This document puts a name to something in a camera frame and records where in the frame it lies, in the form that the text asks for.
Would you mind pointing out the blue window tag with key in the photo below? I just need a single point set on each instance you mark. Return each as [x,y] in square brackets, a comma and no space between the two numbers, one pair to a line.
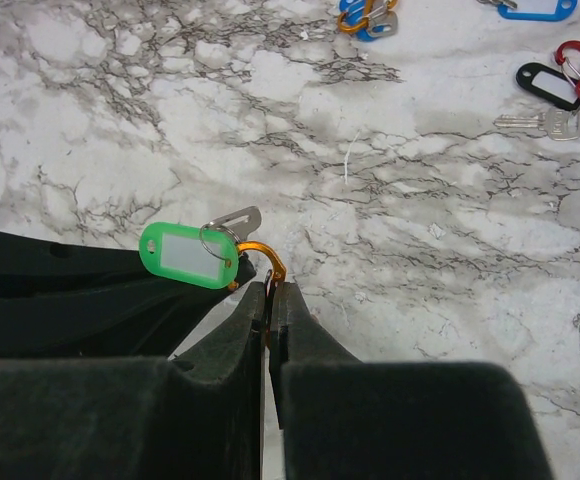
[375,22]

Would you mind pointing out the green key tag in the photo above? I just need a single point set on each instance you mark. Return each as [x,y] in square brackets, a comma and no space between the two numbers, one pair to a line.
[205,256]

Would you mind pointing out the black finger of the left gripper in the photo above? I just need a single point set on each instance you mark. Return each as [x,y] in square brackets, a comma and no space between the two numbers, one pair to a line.
[99,316]
[34,263]

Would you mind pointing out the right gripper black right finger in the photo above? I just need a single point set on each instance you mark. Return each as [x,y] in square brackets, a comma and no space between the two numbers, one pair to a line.
[345,419]

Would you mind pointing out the orange S-shaped carabiner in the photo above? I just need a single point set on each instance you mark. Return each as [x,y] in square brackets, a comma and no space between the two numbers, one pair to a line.
[360,17]
[274,278]

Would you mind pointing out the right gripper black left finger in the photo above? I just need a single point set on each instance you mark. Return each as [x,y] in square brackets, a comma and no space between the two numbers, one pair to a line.
[198,416]

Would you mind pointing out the black key tag with key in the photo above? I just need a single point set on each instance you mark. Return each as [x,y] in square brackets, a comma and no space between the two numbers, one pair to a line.
[561,121]

